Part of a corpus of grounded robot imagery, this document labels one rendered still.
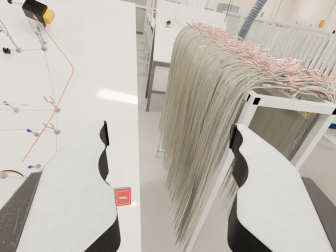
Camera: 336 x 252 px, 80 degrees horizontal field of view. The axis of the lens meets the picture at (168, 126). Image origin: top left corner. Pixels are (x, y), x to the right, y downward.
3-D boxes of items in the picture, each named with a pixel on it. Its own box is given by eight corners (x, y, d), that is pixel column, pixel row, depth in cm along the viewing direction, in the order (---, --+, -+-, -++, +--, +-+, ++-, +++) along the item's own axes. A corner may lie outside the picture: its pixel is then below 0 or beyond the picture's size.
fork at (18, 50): (22, 53, 65) (2, 25, 52) (15, 52, 64) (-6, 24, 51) (22, 47, 65) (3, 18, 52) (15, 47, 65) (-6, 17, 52)
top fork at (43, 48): (48, 48, 68) (36, 20, 55) (45, 52, 67) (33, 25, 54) (42, 45, 67) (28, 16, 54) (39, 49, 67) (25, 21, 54)
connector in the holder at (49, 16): (49, 13, 64) (47, 7, 62) (55, 16, 65) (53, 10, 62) (44, 22, 63) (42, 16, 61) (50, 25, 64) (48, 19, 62)
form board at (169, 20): (210, 118, 368) (244, 17, 284) (145, 111, 345) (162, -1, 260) (200, 101, 429) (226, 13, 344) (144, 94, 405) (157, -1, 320)
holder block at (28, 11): (18, 8, 67) (6, -14, 59) (53, 23, 70) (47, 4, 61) (11, 19, 66) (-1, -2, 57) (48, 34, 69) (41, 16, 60)
